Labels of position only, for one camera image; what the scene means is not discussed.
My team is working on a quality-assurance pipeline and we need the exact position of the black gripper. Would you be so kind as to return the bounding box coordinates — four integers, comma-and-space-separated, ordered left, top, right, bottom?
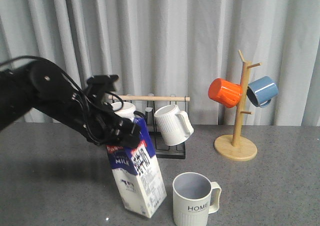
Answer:
74, 94, 141, 148

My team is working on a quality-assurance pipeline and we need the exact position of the Pascual whole milk carton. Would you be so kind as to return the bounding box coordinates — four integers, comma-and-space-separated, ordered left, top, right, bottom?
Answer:
106, 117, 167, 218

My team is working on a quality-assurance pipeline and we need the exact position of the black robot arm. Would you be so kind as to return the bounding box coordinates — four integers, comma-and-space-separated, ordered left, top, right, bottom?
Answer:
0, 56, 141, 148

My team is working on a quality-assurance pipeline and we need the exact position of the white ribbed mug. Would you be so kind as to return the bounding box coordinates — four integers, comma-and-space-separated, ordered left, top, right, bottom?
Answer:
154, 104, 194, 146

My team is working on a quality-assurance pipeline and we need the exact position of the white HOME mug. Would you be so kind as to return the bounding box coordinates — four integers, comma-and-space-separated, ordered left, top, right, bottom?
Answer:
172, 172, 222, 225

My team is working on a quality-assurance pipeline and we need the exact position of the grey curtain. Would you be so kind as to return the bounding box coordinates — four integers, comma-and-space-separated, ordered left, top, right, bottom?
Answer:
0, 0, 320, 126

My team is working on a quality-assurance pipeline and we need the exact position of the wooden mug tree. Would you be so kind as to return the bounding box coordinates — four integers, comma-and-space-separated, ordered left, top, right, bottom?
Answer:
214, 50, 261, 161

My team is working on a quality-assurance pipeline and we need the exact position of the orange enamel mug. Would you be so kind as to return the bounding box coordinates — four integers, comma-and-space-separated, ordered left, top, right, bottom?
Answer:
208, 78, 243, 108

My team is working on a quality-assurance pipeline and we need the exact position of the blue enamel mug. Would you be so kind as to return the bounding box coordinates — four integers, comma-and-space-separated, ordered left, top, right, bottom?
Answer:
246, 76, 279, 108

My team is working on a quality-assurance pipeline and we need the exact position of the white mug black handle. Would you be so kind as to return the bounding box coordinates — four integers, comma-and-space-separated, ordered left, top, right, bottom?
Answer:
111, 102, 145, 122

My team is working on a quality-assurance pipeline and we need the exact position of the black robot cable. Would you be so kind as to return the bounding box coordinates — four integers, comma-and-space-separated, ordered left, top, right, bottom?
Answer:
0, 55, 125, 141

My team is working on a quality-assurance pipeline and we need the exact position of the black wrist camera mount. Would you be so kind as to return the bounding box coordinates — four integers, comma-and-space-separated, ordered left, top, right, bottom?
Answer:
84, 75, 119, 105

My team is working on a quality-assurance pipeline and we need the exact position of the black wire mug rack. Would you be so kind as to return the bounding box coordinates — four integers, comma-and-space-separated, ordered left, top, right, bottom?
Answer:
119, 93, 190, 159

